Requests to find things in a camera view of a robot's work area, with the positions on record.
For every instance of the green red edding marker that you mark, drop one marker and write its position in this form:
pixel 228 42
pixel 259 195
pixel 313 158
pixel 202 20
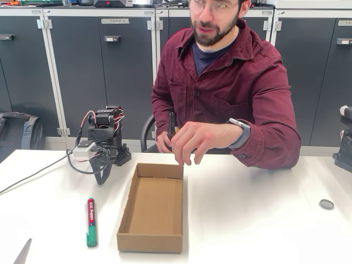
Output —
pixel 91 220

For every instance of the brown glass beer bottle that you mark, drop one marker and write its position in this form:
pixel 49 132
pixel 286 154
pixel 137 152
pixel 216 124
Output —
pixel 171 121

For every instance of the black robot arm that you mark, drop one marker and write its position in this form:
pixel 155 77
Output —
pixel 100 121

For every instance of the person's left forearm maroon sleeve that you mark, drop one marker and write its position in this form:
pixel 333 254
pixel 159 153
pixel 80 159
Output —
pixel 275 148

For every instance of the person's right forearm maroon sleeve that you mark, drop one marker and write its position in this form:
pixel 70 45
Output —
pixel 162 115

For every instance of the black idle robot arm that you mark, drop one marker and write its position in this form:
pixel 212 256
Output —
pixel 345 148

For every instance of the person's right hand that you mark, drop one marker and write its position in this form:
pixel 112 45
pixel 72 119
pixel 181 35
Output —
pixel 163 143

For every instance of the person's left hand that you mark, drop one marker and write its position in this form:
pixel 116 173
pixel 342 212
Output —
pixel 203 136

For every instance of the black office chair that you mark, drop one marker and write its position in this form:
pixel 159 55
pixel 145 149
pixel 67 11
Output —
pixel 145 132

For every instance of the brown open cardboard box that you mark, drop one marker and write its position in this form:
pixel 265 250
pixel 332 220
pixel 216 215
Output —
pixel 154 209

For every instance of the grey black backpack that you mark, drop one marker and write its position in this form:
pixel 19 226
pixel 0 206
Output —
pixel 19 134

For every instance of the maroon shirt torso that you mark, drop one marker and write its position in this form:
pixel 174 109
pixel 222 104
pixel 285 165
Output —
pixel 220 82

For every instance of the grey band wrist watch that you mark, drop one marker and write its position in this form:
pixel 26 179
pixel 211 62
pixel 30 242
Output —
pixel 243 134

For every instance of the black red device case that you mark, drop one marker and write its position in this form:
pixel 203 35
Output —
pixel 112 3

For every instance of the clear glass jar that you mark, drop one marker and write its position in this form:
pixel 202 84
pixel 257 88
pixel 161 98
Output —
pixel 66 2

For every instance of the bearded man's head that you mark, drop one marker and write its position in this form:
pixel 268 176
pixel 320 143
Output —
pixel 214 24

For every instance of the silver bottle cap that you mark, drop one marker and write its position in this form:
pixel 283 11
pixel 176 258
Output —
pixel 326 204

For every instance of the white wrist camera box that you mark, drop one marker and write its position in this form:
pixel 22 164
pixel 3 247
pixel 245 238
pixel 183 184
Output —
pixel 82 149

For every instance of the thin frame glasses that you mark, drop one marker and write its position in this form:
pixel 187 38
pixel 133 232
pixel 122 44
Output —
pixel 209 6

